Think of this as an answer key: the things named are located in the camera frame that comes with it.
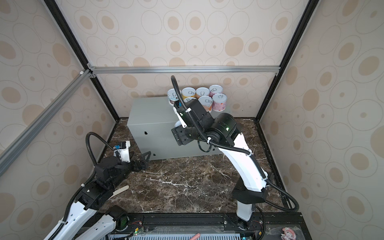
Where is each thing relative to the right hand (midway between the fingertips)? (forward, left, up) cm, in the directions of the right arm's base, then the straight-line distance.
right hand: (182, 130), depth 60 cm
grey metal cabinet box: (+9, +18, -14) cm, 24 cm away
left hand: (-1, +18, -13) cm, 22 cm away
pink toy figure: (-31, -47, -38) cm, 68 cm away
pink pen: (-32, -5, -40) cm, 51 cm away
